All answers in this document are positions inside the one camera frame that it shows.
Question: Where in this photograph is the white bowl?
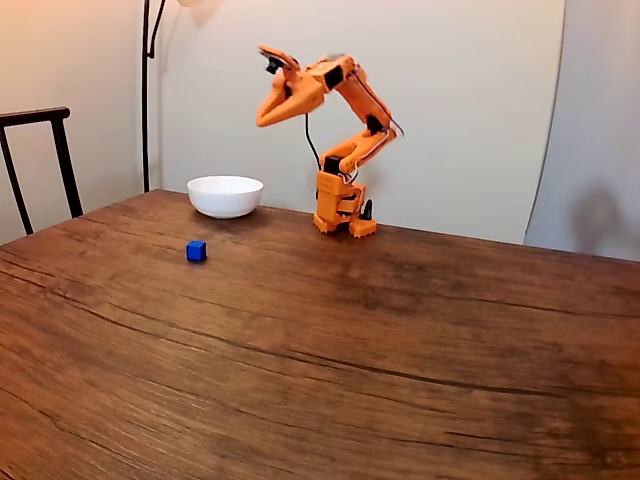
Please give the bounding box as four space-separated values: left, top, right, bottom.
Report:
186 174 265 220

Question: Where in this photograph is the black floor lamp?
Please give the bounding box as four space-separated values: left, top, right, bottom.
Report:
141 0 224 194

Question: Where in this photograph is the white backdrop sheet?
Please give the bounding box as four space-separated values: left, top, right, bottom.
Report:
138 0 569 246

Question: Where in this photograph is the dark wooden chair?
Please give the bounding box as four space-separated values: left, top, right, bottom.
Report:
0 106 85 236

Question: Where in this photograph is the orange gripper camera mount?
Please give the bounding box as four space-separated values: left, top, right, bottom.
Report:
257 43 302 76

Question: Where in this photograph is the black camera cable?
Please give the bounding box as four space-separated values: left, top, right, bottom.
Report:
302 110 323 170

